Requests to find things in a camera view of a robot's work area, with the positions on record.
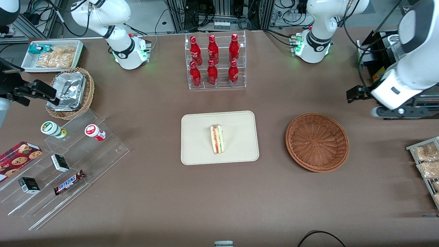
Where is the cream rectangular tray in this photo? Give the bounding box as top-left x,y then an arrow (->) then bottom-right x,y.
181,110 -> 260,166

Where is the black table cable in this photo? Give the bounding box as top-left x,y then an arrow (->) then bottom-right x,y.
297,231 -> 346,247

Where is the metal equipment rack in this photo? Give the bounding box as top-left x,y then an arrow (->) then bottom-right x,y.
164,0 -> 275,33

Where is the red cookie box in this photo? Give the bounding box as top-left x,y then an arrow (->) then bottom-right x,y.
0,141 -> 43,183

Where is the red lidded white cup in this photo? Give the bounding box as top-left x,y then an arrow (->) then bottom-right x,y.
85,124 -> 106,141

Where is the red cola bottle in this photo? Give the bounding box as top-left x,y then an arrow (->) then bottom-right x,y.
229,33 -> 240,62
228,60 -> 239,86
207,60 -> 218,86
190,36 -> 203,63
207,34 -> 219,63
189,61 -> 202,87

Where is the white plastic snack bin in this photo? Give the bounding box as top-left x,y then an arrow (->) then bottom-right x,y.
21,40 -> 84,73

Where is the green lidded white cup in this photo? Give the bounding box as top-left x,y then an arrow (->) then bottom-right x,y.
40,121 -> 67,139

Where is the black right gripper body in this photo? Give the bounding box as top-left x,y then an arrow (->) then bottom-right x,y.
0,58 -> 26,103

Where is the oval tan wicker basket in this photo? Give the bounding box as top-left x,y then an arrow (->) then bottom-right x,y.
46,67 -> 95,120

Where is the clear acrylic stepped display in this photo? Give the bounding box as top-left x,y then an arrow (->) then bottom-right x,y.
0,109 -> 130,231

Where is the clear bag of bread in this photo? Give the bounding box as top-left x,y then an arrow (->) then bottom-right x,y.
416,161 -> 439,179
413,142 -> 439,162

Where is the grey wire rack tray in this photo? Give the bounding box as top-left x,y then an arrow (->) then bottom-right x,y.
406,137 -> 439,210

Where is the triangular sandwich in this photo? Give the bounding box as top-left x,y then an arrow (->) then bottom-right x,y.
210,124 -> 226,155

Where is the aluminium foil container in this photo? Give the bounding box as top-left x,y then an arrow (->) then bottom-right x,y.
47,71 -> 87,111

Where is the Snickers chocolate bar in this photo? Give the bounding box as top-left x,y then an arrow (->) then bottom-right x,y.
54,170 -> 86,196

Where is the clear acrylic bottle rack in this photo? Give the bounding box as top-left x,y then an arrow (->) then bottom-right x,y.
185,31 -> 247,90

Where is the small black carton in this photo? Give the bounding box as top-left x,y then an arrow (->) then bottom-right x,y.
18,177 -> 41,195
51,154 -> 70,173

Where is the teal snack packet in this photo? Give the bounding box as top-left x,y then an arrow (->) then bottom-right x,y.
28,44 -> 54,55

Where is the steel warmer pan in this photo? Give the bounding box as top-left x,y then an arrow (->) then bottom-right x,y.
382,34 -> 402,59

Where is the round brown wicker basket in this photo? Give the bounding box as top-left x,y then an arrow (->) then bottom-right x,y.
285,113 -> 350,173

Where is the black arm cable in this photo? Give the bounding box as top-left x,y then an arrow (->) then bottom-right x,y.
342,0 -> 408,98

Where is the clear bag of chips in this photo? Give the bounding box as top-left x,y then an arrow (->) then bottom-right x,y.
36,46 -> 76,68

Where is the black food warmer machine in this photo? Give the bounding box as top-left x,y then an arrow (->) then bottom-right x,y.
356,29 -> 439,120

